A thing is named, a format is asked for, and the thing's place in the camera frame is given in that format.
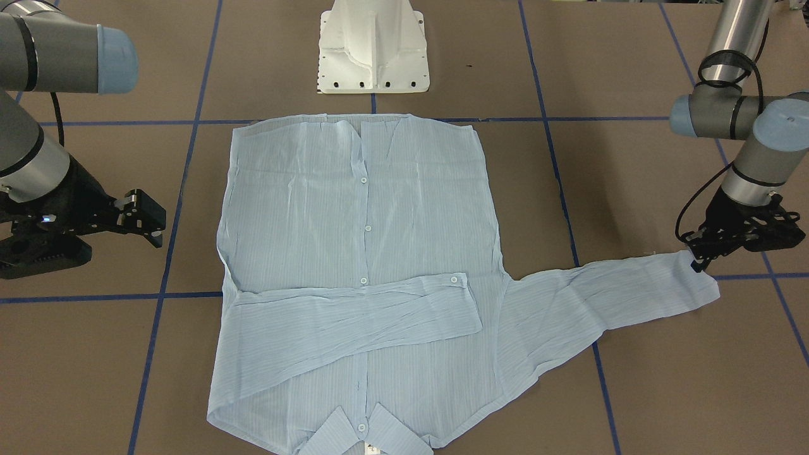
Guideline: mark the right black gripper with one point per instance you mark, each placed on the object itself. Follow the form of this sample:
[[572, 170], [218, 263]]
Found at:
[[81, 191]]

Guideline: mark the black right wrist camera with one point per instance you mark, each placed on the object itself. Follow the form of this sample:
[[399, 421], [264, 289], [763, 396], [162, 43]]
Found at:
[[34, 254]]

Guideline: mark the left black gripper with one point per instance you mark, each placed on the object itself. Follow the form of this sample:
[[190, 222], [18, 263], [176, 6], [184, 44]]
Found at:
[[725, 213]]

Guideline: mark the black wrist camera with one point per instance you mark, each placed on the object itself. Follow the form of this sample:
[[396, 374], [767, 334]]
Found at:
[[777, 231], [34, 254]]

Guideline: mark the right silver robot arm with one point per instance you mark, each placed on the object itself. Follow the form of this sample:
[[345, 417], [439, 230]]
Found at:
[[45, 53]]

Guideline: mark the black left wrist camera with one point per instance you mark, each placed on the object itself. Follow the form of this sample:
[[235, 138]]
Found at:
[[777, 231]]

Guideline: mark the light blue button shirt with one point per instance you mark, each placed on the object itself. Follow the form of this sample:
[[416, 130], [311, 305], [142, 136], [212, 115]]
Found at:
[[365, 300]]

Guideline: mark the white camera pedestal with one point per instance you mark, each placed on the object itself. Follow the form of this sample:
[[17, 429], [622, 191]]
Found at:
[[372, 47]]

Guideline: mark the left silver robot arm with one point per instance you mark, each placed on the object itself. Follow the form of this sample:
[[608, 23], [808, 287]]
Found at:
[[728, 102]]

